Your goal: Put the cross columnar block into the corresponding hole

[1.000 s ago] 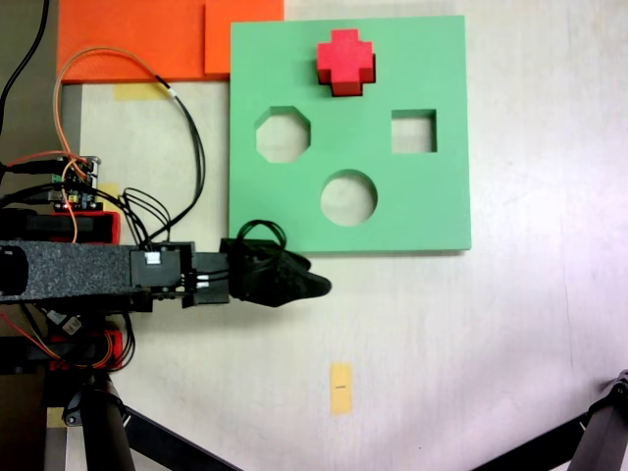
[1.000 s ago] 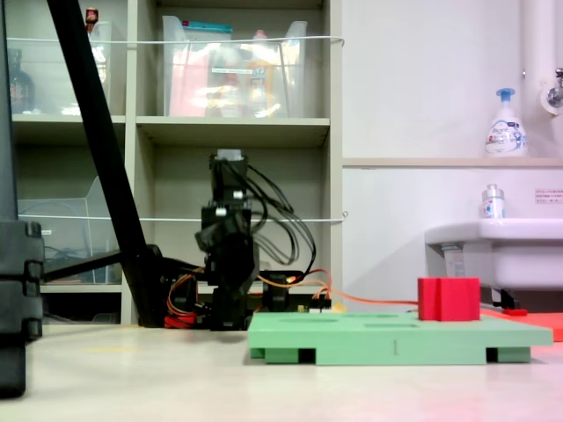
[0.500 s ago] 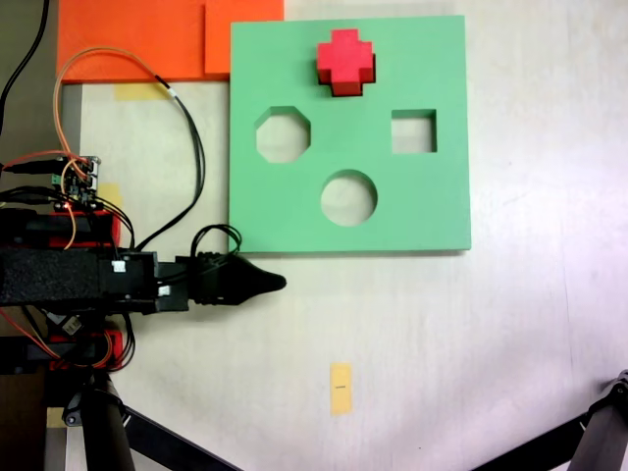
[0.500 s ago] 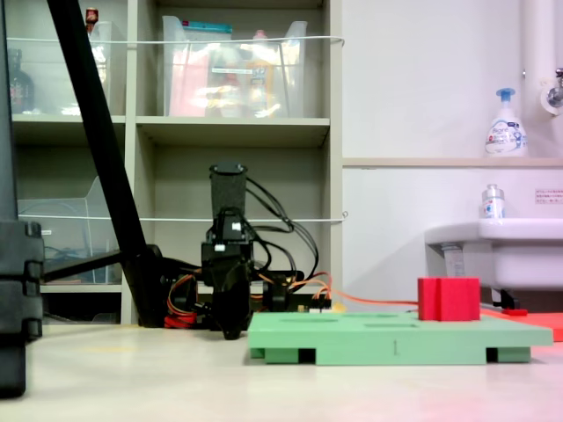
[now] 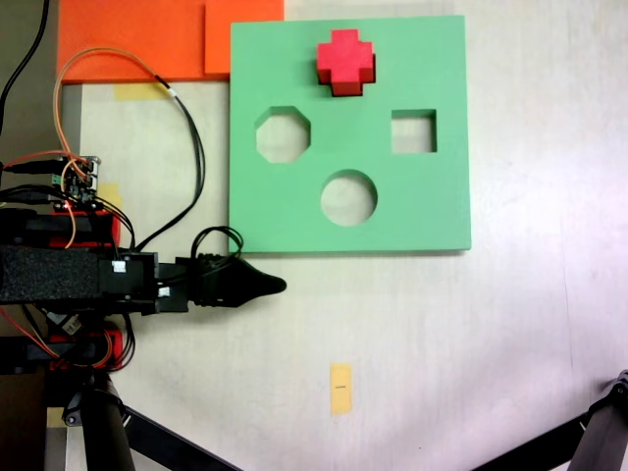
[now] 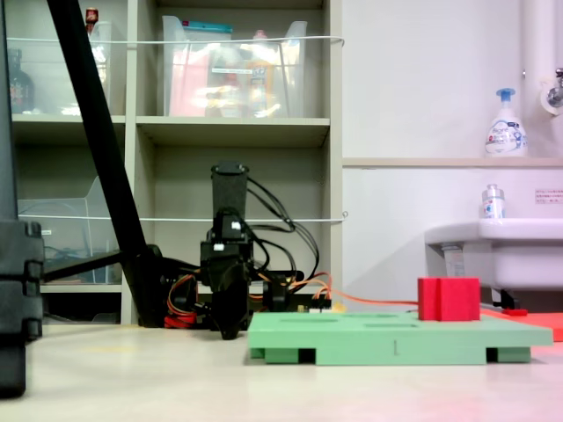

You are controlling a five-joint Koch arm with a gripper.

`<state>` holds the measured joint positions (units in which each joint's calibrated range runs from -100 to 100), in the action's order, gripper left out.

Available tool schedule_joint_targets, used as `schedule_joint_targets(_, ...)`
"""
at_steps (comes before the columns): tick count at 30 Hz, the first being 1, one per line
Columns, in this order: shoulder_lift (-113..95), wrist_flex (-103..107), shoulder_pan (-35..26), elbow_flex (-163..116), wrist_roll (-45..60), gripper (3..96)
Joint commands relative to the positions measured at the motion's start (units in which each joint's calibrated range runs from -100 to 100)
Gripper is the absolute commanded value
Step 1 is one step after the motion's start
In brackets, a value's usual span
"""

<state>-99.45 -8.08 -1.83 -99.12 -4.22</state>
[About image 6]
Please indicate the red cross block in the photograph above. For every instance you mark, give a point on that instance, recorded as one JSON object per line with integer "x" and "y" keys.
{"x": 457, "y": 299}

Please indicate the red base clamp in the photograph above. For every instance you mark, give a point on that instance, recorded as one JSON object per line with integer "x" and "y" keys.
{"x": 180, "y": 320}

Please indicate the green shape sorter board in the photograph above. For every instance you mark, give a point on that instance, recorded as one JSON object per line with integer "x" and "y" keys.
{"x": 352, "y": 347}

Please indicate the beige shelf unit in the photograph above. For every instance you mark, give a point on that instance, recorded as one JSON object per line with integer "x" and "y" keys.
{"x": 233, "y": 132}

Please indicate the black tripod brace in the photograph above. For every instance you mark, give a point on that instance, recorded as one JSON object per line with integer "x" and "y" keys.
{"x": 83, "y": 264}

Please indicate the black tripod leg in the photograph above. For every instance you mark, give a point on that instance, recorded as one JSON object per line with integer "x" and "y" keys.
{"x": 101, "y": 145}
{"x": 5, "y": 132}

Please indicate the pink flat pack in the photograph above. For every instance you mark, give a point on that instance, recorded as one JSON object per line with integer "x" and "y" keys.
{"x": 187, "y": 88}

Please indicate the large clear storage bin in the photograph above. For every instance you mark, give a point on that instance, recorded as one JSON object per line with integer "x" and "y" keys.
{"x": 294, "y": 88}

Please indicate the orange labelled bottle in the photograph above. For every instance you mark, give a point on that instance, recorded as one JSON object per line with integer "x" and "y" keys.
{"x": 259, "y": 74}

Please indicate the notched black stack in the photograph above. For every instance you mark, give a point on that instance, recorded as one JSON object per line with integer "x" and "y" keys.
{"x": 17, "y": 307}

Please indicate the teal lidded box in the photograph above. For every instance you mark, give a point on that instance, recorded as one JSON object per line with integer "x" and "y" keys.
{"x": 206, "y": 27}

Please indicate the black sink support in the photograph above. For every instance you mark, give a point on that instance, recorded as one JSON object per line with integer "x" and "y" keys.
{"x": 506, "y": 299}

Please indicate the dark glass bottle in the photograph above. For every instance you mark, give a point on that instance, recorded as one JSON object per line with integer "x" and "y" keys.
{"x": 19, "y": 88}

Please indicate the small clear bottle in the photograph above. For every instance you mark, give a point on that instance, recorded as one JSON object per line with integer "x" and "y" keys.
{"x": 492, "y": 206}

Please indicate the small red part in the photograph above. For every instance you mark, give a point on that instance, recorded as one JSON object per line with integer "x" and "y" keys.
{"x": 514, "y": 312}

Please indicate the white sink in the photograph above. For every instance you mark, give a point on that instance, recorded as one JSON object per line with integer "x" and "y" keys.
{"x": 519, "y": 255}

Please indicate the white soap pump bottle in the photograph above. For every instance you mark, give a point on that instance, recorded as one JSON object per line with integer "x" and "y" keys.
{"x": 506, "y": 136}

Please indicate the metal faucet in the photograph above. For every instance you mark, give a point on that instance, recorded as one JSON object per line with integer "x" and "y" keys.
{"x": 555, "y": 94}

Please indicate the white wall sign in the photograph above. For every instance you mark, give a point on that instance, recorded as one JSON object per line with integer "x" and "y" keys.
{"x": 550, "y": 196}

